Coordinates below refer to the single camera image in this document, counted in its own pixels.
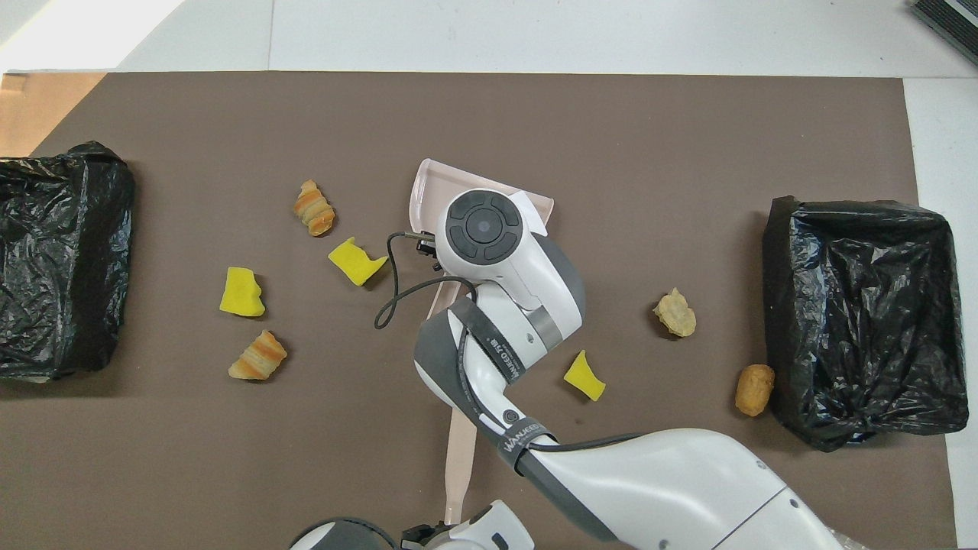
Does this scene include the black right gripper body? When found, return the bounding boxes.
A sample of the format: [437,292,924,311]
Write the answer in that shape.
[415,234,444,272]

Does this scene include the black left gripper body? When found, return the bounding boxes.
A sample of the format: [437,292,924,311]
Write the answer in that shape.
[401,522,453,550]

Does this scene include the beige plastic dustpan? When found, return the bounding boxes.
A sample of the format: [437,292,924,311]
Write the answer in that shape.
[409,158,555,322]

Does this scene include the notched yellow sponge piece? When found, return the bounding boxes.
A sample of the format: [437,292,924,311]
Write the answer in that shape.
[328,237,389,288]

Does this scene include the beige brush black bristles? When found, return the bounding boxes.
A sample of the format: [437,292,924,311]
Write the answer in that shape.
[445,409,476,525]

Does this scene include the golden croissant piece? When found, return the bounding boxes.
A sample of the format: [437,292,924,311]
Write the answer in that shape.
[228,329,289,381]
[293,180,336,238]

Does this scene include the yellow sponge block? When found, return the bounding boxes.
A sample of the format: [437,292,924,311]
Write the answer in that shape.
[219,267,267,319]

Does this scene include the black bag lined bin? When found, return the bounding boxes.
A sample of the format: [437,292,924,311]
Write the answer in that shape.
[0,141,137,383]
[763,196,970,453]

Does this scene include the brown paper table mat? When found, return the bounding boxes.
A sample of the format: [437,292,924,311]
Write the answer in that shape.
[0,71,960,550]

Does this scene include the small yellow sponge wedge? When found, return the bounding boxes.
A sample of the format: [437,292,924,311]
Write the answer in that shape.
[563,350,607,403]

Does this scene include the pale bread chunk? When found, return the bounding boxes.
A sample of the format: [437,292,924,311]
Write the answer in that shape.
[653,287,698,339]

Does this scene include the brown fried nugget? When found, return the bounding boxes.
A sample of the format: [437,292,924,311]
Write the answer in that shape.
[735,364,776,418]

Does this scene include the dark ribbed object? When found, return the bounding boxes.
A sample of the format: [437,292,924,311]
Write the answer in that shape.
[909,0,978,66]

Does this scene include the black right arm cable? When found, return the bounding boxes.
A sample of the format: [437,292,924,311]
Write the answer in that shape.
[374,231,646,453]

